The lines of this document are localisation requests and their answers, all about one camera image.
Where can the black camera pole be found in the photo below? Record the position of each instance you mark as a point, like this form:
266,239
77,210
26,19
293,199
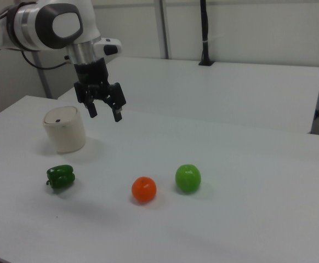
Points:
205,33

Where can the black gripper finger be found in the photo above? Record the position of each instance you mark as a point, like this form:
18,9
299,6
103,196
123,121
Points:
118,101
92,109

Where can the green bell pepper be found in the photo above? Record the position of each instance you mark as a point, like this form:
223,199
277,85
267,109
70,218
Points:
61,176

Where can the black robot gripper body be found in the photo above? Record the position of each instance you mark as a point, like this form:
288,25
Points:
92,76

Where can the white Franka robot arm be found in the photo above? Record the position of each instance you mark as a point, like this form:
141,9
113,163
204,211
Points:
39,24

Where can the green apple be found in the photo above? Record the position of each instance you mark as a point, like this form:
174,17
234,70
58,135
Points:
188,178

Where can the orange mandarin fruit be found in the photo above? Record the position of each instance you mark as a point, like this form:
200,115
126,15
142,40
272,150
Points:
144,189

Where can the cream garbage bin body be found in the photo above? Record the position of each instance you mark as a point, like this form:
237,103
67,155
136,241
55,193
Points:
66,137

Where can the cream garbage bin lid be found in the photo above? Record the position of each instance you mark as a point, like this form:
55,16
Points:
61,116

